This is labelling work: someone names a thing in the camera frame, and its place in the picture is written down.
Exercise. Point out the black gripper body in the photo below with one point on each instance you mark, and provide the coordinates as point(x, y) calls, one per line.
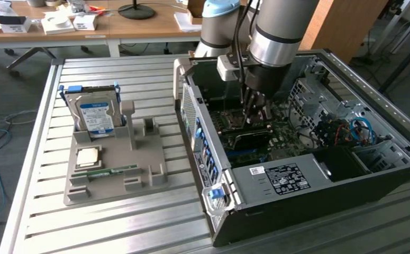
point(266, 79)

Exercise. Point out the metal CPU socket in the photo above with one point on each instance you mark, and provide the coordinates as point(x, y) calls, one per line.
point(231, 119)

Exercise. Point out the blue plastic case latch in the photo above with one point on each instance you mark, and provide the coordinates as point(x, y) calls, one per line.
point(215, 193)

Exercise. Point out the blue expansion slot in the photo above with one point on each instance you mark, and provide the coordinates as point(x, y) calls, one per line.
point(242, 153)

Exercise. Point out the hard disk with blue carrier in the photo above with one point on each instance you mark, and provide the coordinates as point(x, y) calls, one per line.
point(91, 116)

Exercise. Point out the small white box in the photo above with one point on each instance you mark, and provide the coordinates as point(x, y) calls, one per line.
point(84, 23)

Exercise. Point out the green RAM stick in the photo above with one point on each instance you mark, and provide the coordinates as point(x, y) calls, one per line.
point(102, 172)

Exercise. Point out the wooden desk white frame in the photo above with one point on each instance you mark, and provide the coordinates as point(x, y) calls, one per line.
point(148, 29)
point(21, 37)

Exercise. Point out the grey cup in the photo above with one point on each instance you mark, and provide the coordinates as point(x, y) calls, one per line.
point(36, 3)

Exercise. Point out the open cardboard box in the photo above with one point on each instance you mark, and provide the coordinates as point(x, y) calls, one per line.
point(194, 9)

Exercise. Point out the black castor leg frame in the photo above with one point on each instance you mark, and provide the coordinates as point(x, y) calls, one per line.
point(23, 58)

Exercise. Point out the black and white box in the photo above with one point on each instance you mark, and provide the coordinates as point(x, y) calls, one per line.
point(13, 27)

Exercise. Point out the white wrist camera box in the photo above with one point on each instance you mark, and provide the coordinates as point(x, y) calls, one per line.
point(227, 71)

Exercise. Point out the green motherboard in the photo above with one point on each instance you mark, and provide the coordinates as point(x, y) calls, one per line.
point(289, 135)

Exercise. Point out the open black PC case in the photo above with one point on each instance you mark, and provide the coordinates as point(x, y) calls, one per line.
point(297, 211)

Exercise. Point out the orange packet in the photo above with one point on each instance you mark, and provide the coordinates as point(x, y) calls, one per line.
point(96, 10)

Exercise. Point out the black round lamp base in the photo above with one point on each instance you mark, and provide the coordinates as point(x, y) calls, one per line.
point(135, 13)

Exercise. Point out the beige tape roll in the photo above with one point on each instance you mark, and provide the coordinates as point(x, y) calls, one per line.
point(54, 3)

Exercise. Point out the silver perforated drive cage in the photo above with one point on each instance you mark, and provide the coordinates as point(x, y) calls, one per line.
point(311, 103)

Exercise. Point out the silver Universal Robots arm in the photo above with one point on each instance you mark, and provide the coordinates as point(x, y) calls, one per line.
point(278, 23)

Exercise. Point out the white booklet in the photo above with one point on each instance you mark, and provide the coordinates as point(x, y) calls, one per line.
point(184, 23)

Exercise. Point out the silver CPU chip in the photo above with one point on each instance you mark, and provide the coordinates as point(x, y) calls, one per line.
point(88, 157)

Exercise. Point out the black Nvidia graphics card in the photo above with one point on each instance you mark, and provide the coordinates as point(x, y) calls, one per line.
point(250, 137)

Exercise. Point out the grey plastic parts rack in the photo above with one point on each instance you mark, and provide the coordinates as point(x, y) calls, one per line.
point(119, 158)

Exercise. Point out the grey power supply unit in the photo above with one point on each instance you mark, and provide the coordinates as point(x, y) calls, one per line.
point(286, 180)

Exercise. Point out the white box with round roll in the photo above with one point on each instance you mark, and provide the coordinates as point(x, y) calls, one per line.
point(58, 25)

